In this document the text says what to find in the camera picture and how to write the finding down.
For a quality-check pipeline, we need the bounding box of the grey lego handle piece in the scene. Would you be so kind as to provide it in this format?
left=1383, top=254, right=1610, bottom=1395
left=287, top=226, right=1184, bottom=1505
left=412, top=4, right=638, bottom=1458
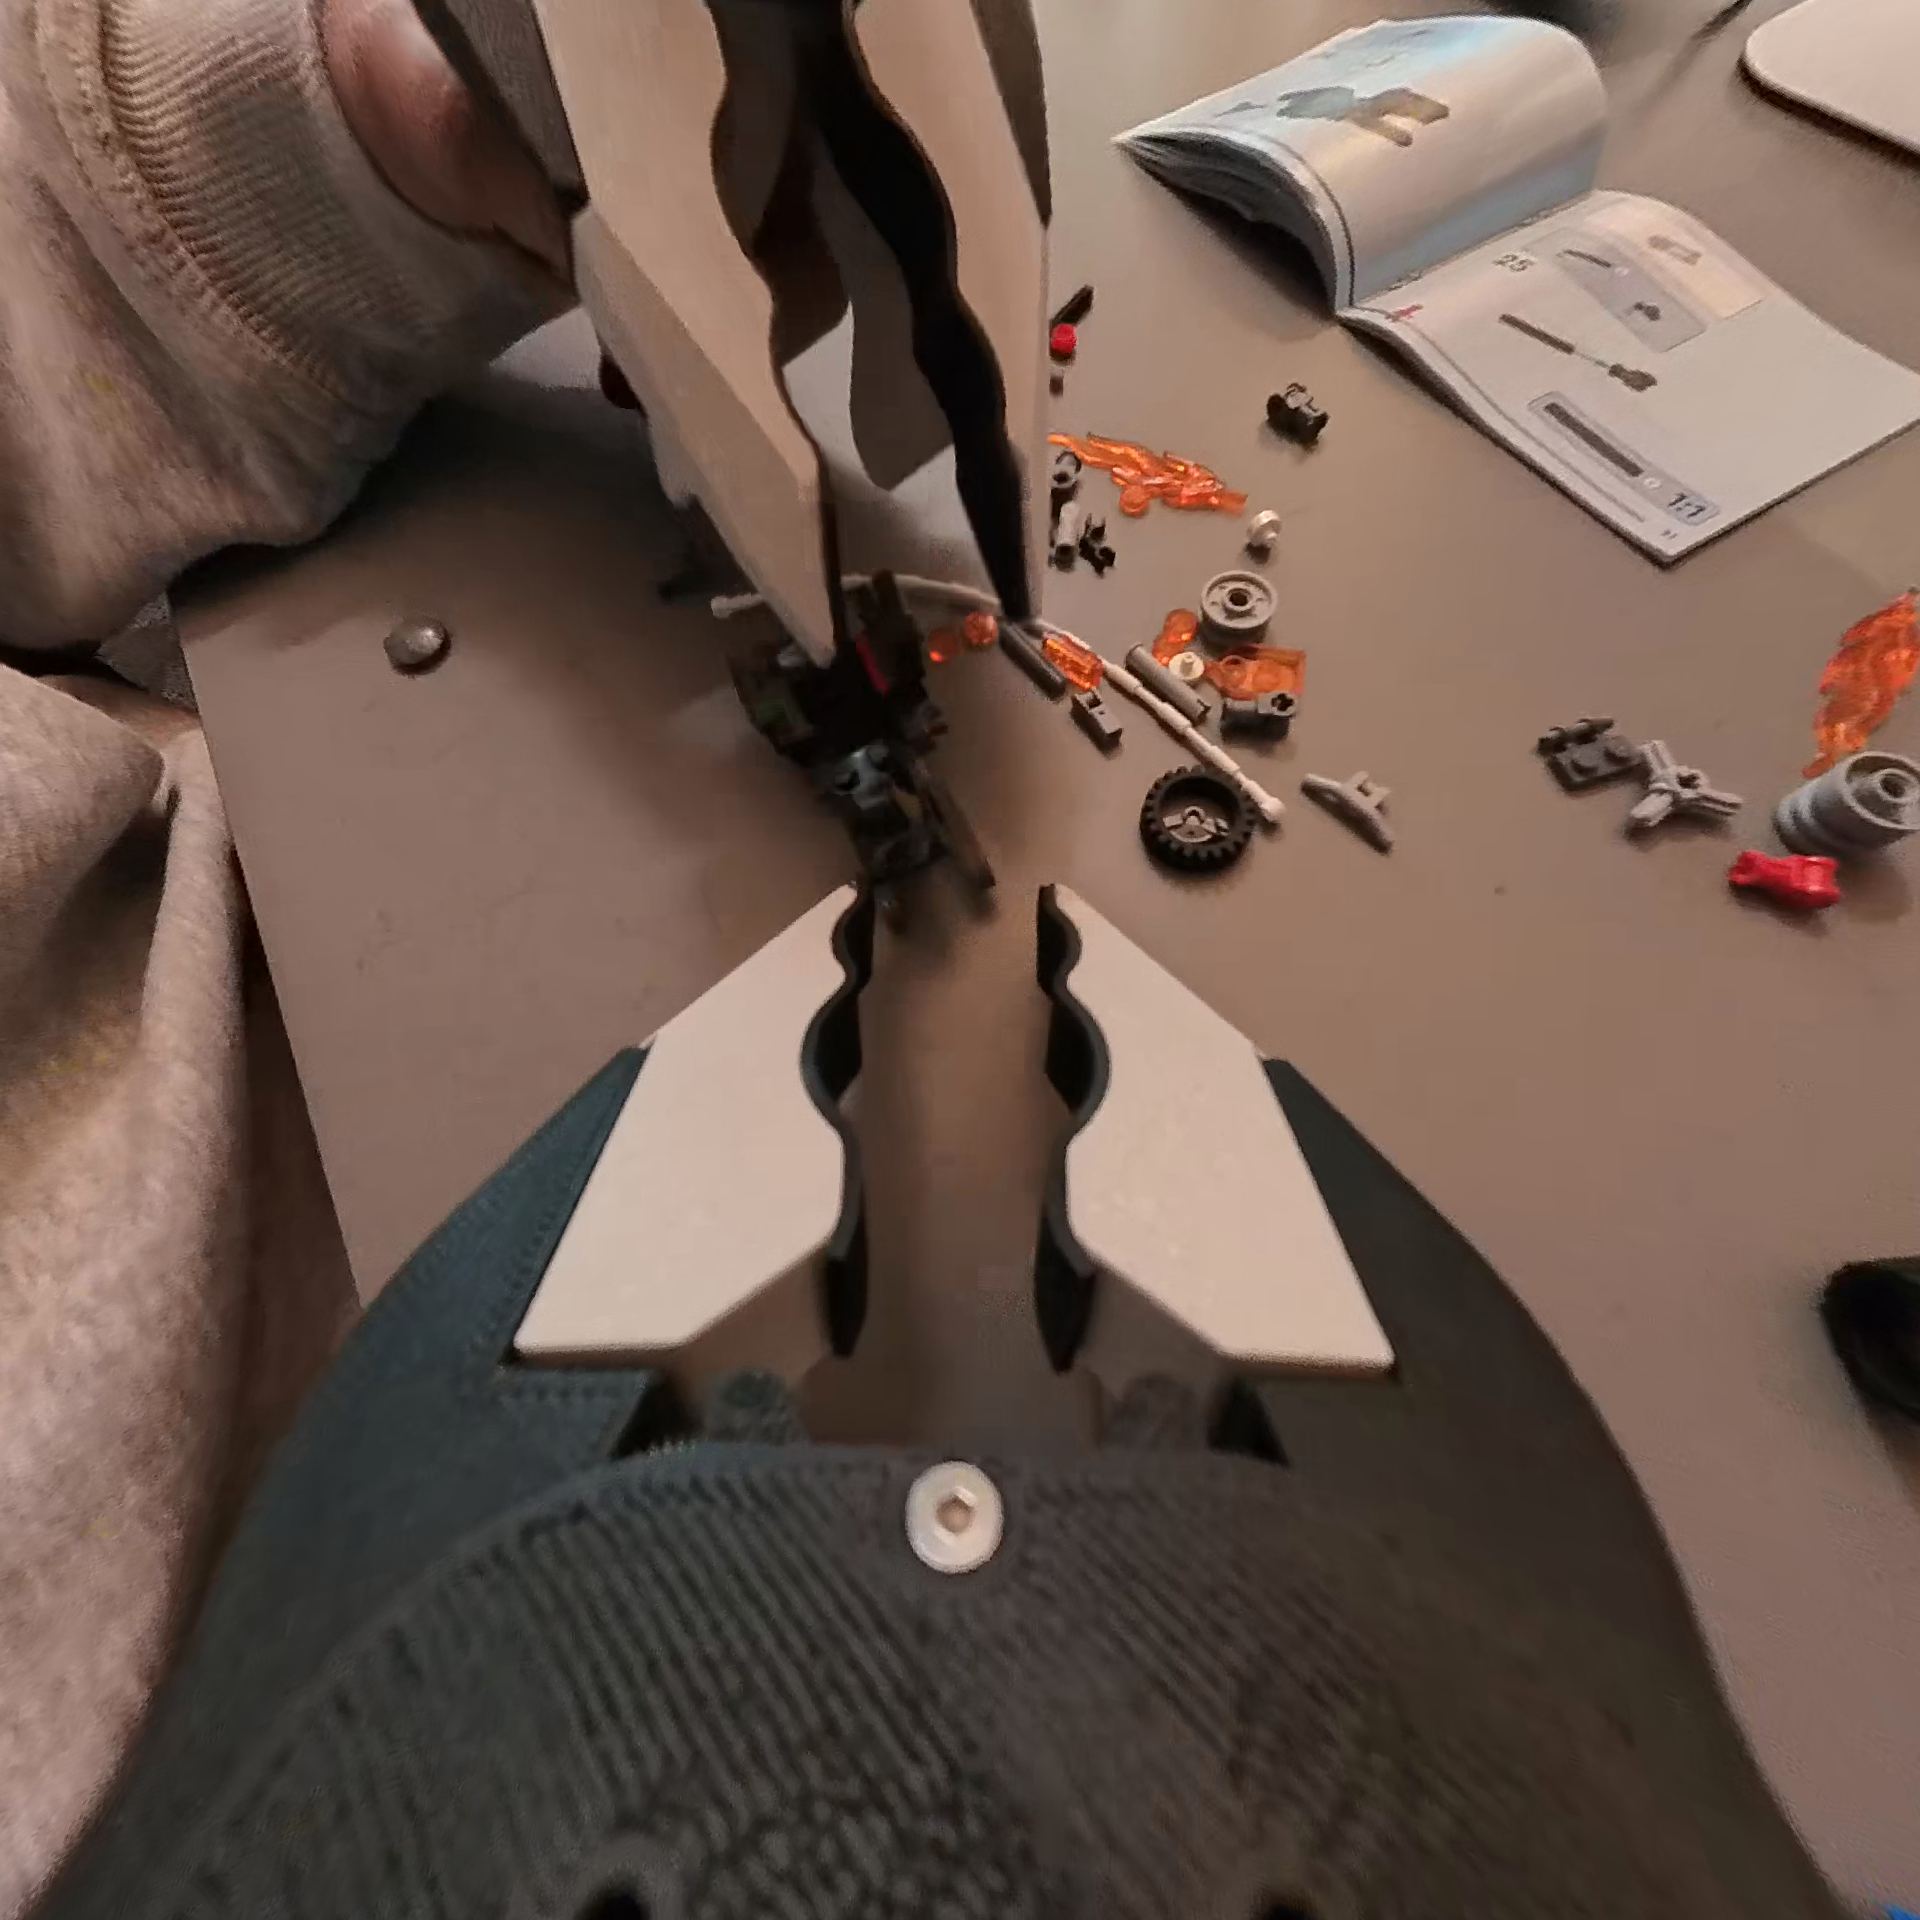
left=1300, top=769, right=1398, bottom=854

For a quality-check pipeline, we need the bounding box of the black spiky lego piece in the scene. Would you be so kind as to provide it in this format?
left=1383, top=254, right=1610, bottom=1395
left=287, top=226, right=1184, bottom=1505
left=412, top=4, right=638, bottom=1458
left=1046, top=451, right=1120, bottom=577

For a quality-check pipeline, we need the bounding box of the orange transparent lego flame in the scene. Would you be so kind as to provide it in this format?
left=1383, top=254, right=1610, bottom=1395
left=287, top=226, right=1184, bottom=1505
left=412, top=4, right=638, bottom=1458
left=1807, top=591, right=1920, bottom=780
left=1046, top=432, right=1250, bottom=522

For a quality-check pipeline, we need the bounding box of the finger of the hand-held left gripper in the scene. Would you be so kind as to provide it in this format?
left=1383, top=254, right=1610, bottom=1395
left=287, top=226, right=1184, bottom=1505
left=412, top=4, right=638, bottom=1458
left=815, top=0, right=1051, bottom=625
left=538, top=0, right=837, bottom=666

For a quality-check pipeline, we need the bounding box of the black lego tyre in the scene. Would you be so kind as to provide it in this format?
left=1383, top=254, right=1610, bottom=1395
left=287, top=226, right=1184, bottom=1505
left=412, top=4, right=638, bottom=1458
left=1140, top=766, right=1263, bottom=876

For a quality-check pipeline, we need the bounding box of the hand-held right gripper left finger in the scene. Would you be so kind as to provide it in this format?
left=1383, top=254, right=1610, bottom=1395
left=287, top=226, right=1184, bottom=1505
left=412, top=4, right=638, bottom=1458
left=511, top=886, right=879, bottom=1368

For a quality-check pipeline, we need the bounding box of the black rubber ring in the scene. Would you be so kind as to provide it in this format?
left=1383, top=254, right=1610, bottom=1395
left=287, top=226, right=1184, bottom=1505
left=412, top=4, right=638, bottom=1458
left=1820, top=1258, right=1920, bottom=1422

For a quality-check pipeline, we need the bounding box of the person's left hand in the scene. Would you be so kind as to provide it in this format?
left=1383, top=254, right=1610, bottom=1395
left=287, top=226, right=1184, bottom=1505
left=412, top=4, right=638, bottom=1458
left=319, top=0, right=579, bottom=280

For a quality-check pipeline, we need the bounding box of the black lego model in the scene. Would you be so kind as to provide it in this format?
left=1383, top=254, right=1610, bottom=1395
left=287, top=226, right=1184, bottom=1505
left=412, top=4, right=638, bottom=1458
left=727, top=570, right=999, bottom=921

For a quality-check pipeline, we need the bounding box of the lego instruction booklet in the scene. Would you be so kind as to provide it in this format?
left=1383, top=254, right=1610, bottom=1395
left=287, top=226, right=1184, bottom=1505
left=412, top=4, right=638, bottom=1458
left=1114, top=16, right=1920, bottom=570

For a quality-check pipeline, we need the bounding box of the white lego flexible hose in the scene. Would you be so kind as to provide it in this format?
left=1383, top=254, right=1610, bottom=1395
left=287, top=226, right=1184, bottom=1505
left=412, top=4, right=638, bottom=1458
left=710, top=574, right=1290, bottom=826

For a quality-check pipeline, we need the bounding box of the grey lego propeller piece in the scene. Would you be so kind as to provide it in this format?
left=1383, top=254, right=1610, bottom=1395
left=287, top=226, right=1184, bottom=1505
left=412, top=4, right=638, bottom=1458
left=1626, top=738, right=1746, bottom=838

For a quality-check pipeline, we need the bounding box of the small red lego piece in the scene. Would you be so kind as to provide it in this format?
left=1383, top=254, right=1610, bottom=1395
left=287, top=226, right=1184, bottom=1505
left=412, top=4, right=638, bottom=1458
left=1728, top=849, right=1844, bottom=912

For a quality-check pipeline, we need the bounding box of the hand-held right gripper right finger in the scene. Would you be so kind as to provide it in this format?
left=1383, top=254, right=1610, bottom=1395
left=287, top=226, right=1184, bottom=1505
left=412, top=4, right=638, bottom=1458
left=1036, top=886, right=1397, bottom=1377

